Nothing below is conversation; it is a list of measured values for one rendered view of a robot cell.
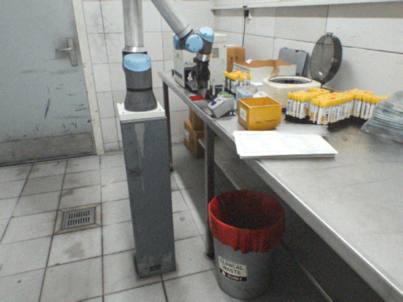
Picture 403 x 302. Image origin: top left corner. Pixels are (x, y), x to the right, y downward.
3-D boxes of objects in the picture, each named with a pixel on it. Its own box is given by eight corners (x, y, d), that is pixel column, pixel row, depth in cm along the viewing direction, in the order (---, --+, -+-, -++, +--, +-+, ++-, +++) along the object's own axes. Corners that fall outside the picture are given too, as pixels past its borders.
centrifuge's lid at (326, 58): (315, 30, 158) (330, 32, 160) (302, 82, 168) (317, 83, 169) (337, 33, 139) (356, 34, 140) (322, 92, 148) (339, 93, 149)
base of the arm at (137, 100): (121, 112, 142) (119, 89, 138) (126, 103, 156) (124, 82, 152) (157, 111, 143) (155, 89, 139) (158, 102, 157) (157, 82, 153)
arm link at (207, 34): (196, 26, 156) (213, 25, 158) (193, 45, 165) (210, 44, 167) (199, 35, 152) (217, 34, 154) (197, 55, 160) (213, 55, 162)
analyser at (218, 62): (174, 80, 222) (172, 33, 210) (212, 77, 229) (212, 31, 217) (185, 89, 194) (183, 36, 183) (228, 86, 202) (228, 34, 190)
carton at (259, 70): (232, 86, 200) (232, 61, 194) (274, 82, 208) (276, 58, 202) (248, 95, 178) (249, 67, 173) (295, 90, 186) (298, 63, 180)
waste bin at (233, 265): (200, 261, 185) (198, 192, 167) (259, 248, 194) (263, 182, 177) (223, 317, 151) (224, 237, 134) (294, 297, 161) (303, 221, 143)
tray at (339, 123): (322, 132, 123) (323, 126, 122) (302, 126, 130) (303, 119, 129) (351, 123, 131) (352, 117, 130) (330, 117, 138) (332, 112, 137)
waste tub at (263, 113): (237, 122, 136) (237, 98, 132) (267, 119, 138) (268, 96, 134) (248, 133, 124) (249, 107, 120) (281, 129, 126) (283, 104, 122)
